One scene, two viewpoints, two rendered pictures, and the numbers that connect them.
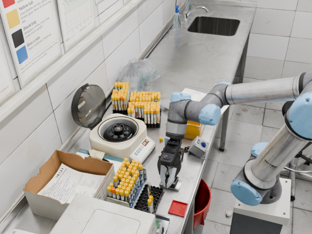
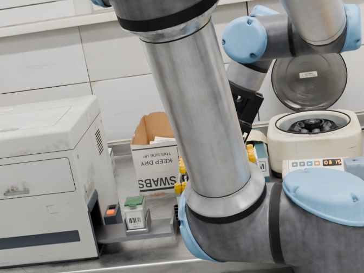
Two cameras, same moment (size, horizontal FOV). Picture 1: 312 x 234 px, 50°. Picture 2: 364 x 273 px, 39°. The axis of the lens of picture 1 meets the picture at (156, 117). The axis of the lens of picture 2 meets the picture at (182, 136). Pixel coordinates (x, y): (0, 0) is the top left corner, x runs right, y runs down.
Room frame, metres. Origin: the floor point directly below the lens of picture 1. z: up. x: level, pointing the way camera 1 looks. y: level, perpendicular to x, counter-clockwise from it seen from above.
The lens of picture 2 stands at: (0.59, -0.98, 1.44)
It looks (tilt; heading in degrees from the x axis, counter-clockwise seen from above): 18 degrees down; 75
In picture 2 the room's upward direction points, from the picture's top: 9 degrees counter-clockwise
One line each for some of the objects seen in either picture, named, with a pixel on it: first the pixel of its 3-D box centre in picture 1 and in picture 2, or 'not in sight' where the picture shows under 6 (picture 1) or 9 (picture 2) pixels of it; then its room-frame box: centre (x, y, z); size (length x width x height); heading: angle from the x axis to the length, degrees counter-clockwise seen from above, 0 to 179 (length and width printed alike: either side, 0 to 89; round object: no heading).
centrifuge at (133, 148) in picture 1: (122, 139); (313, 143); (1.27, 0.17, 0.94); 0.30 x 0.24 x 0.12; 60
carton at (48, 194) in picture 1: (73, 187); (181, 147); (0.95, 0.36, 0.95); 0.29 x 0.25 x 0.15; 69
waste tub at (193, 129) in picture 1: (190, 124); not in sight; (1.38, -0.18, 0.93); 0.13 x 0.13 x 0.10; 68
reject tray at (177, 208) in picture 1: (178, 208); not in sight; (0.88, -0.08, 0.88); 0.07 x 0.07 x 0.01; 69
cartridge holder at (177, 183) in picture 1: (171, 181); not in sight; (1.01, -0.05, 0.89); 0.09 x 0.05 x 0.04; 67
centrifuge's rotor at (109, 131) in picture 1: (119, 133); (312, 131); (1.27, 0.18, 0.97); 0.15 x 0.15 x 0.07
